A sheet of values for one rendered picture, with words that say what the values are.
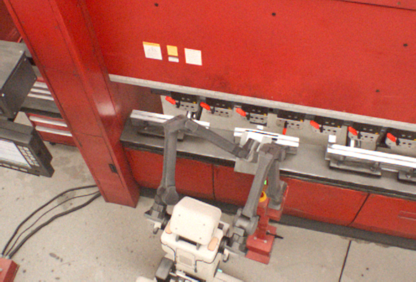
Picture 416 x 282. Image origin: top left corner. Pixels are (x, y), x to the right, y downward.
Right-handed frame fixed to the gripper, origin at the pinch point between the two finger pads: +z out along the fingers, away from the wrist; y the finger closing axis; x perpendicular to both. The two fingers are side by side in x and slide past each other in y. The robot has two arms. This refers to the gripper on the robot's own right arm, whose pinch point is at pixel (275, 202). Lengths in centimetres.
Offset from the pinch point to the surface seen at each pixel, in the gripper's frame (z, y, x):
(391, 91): -72, 54, -40
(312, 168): -0.9, 26.1, -15.3
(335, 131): -32, 42, -21
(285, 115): -40, 40, 7
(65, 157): 82, -1, 177
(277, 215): 8.5, -5.5, -2.6
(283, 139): -7.6, 37.2, 6.0
